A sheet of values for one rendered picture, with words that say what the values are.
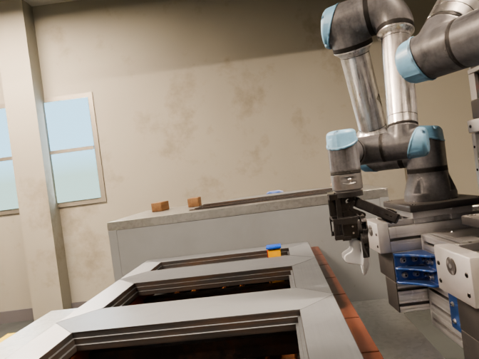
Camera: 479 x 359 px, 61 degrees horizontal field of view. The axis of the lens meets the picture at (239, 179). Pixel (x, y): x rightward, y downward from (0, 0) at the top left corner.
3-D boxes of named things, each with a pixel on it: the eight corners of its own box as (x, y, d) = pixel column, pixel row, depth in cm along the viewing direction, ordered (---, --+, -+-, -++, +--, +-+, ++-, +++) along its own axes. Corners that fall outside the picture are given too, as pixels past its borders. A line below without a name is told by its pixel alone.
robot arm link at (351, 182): (358, 172, 105) (364, 172, 97) (360, 189, 106) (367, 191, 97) (328, 176, 106) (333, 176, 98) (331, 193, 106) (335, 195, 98)
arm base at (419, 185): (443, 194, 133) (439, 164, 133) (468, 196, 118) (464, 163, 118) (397, 200, 133) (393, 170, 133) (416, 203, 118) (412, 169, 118)
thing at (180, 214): (107, 231, 192) (107, 222, 192) (147, 216, 252) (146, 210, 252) (388, 196, 181) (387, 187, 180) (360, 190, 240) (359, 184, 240)
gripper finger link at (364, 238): (359, 255, 102) (355, 221, 102) (366, 254, 102) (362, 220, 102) (363, 259, 98) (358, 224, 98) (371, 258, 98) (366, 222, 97)
